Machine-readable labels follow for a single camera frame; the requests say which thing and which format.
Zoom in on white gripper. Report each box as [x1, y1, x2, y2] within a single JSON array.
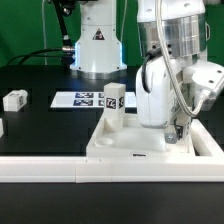
[[136, 57, 180, 144]]

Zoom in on white square tabletop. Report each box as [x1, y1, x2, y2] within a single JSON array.
[[86, 113, 195, 157]]

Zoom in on white L-shaped obstacle fence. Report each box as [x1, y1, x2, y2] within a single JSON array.
[[0, 120, 224, 183]]

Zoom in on white sheet with AprilTags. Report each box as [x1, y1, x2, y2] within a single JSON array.
[[51, 91, 136, 108]]

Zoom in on white part at left edge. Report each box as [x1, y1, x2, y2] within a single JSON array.
[[0, 118, 4, 138]]

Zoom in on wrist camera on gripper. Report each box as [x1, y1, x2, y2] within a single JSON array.
[[192, 60, 224, 111]]

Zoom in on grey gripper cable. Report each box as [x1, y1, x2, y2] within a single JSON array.
[[154, 0, 224, 119]]

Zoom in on black cables on table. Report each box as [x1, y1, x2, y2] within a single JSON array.
[[6, 48, 75, 66]]

